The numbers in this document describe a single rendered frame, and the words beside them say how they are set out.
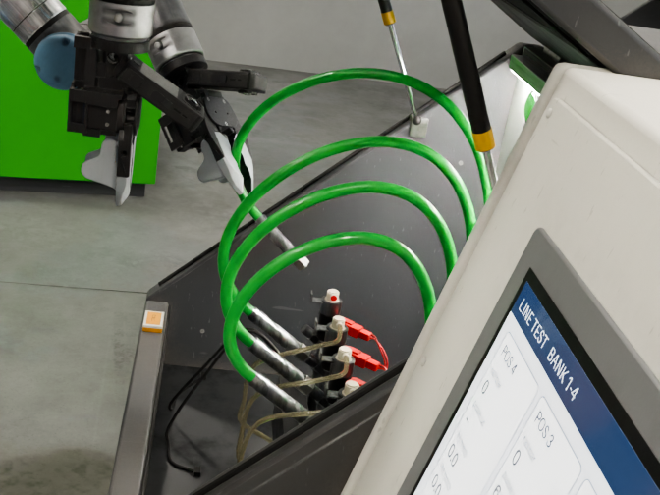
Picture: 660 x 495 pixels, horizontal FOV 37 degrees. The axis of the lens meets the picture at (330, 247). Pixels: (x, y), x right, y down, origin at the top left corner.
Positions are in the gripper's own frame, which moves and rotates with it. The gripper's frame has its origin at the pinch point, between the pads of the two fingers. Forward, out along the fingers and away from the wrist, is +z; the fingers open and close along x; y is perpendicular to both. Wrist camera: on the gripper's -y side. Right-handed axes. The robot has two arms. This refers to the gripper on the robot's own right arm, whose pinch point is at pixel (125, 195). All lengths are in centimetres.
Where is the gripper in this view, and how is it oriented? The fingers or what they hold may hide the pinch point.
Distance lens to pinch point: 127.9
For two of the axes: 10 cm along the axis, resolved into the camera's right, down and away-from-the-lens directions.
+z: -1.5, 9.1, 3.7
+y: -9.8, -1.1, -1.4
